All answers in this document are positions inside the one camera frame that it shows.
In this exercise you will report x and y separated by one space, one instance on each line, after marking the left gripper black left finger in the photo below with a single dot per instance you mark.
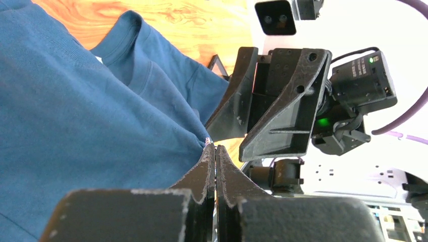
182 212

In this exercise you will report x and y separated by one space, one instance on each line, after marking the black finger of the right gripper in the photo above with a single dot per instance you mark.
230 119

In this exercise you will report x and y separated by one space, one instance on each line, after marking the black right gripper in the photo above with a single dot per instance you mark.
298 99

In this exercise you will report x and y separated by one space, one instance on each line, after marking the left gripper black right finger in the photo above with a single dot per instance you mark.
248 213

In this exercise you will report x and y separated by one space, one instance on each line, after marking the black square frame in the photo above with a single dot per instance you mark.
217 67

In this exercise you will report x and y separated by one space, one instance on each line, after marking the blue shirt garment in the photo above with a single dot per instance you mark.
129 113

